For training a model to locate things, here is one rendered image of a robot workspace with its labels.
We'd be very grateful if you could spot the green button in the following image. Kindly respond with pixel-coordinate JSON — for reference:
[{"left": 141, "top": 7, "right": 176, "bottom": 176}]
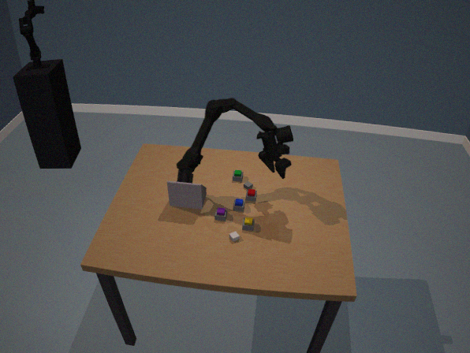
[{"left": 233, "top": 170, "right": 243, "bottom": 181}]

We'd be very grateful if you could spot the red button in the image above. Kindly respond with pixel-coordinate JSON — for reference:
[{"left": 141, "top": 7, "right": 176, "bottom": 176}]
[{"left": 245, "top": 189, "right": 257, "bottom": 202}]

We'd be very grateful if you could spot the purple button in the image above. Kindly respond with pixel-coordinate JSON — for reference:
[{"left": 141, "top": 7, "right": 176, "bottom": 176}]
[{"left": 214, "top": 208, "right": 227, "bottom": 221}]

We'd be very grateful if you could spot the yellow button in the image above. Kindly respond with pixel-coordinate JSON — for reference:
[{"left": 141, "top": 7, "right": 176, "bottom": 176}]
[{"left": 242, "top": 217, "right": 255, "bottom": 231}]

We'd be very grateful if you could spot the blue button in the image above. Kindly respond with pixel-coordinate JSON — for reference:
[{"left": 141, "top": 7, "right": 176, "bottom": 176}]
[{"left": 233, "top": 199, "right": 245, "bottom": 212}]

